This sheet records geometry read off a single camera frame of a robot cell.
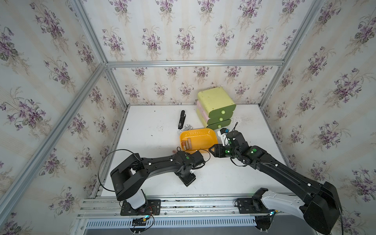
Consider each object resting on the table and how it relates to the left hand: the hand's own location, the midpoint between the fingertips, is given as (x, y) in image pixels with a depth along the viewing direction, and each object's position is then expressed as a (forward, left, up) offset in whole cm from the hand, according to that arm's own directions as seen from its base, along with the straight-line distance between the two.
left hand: (188, 181), depth 81 cm
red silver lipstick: (+24, +3, +1) cm, 24 cm away
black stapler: (+44, +4, +2) cm, 44 cm away
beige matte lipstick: (+24, -1, +1) cm, 24 cm away
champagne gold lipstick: (+23, +1, +1) cm, 23 cm away
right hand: (+13, -14, +14) cm, 23 cm away
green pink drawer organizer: (+37, -16, +22) cm, 46 cm away
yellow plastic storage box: (+27, -4, 0) cm, 28 cm away
